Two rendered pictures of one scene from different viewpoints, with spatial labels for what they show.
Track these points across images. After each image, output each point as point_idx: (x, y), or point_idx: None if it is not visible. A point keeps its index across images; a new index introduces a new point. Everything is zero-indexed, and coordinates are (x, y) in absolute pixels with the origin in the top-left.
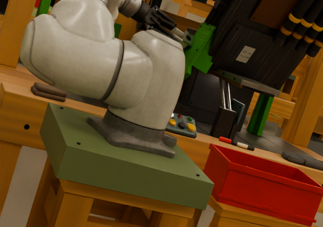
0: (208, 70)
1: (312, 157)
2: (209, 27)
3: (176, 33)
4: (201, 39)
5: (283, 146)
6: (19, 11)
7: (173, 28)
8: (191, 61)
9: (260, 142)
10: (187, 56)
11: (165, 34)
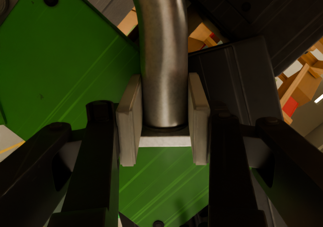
0: (137, 35)
1: (121, 17)
2: (175, 218)
3: (191, 112)
4: (128, 182)
5: None
6: None
7: (209, 150)
8: (20, 137)
9: None
10: (75, 95)
11: (55, 208)
